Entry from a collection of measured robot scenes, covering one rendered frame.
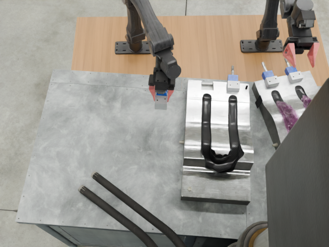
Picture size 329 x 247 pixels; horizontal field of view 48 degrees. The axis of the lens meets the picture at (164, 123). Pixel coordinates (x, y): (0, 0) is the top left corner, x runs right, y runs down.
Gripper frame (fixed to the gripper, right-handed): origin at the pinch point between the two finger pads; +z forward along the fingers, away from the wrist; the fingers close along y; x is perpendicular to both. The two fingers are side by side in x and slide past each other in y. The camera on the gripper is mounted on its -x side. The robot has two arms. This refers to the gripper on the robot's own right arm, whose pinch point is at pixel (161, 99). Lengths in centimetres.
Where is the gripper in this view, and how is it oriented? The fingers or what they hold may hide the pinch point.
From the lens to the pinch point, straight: 148.4
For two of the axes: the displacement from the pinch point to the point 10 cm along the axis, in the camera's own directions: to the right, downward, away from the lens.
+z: -0.5, 8.0, 6.0
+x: 0.5, -6.0, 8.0
